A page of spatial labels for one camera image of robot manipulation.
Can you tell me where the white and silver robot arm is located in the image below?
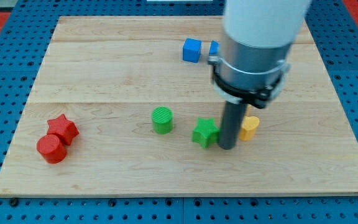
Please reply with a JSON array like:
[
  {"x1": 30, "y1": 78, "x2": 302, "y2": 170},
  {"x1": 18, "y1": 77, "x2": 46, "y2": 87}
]
[{"x1": 208, "y1": 0, "x2": 311, "y2": 107}]

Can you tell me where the wooden board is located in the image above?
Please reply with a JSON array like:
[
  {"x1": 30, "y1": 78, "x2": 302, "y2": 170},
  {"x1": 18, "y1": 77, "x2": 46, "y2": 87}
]
[{"x1": 0, "y1": 16, "x2": 358, "y2": 198}]

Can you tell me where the green cylinder block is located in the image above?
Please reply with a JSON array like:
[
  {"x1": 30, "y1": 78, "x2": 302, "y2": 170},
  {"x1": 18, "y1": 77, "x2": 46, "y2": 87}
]
[{"x1": 151, "y1": 106, "x2": 173, "y2": 134}]

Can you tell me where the green star block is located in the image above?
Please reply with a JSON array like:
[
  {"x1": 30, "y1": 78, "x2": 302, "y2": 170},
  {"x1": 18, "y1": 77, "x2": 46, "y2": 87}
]
[{"x1": 191, "y1": 118, "x2": 219, "y2": 149}]

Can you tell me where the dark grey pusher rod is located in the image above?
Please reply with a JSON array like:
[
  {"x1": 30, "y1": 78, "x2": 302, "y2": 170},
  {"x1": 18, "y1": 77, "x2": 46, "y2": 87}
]
[{"x1": 218, "y1": 101, "x2": 247, "y2": 150}]

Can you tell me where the blue cube block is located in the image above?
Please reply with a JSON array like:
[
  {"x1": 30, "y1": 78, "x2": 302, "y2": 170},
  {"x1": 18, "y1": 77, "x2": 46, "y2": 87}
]
[{"x1": 182, "y1": 38, "x2": 202, "y2": 63}]

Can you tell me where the yellow heart block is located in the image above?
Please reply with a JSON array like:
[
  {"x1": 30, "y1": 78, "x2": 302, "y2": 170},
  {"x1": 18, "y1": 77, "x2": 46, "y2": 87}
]
[{"x1": 239, "y1": 116, "x2": 260, "y2": 141}]

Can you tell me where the red star block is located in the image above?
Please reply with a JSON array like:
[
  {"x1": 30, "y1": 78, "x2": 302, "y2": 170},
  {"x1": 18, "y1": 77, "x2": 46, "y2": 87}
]
[{"x1": 47, "y1": 114, "x2": 80, "y2": 146}]

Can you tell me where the red cylinder block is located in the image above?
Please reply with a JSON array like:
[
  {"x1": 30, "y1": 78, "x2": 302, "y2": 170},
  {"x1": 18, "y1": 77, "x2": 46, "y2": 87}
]
[{"x1": 36, "y1": 134, "x2": 67, "y2": 164}]

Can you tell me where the black clamp ring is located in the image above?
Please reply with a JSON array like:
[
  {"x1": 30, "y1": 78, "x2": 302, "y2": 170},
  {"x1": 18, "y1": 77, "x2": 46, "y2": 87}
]
[{"x1": 208, "y1": 55, "x2": 291, "y2": 110}]

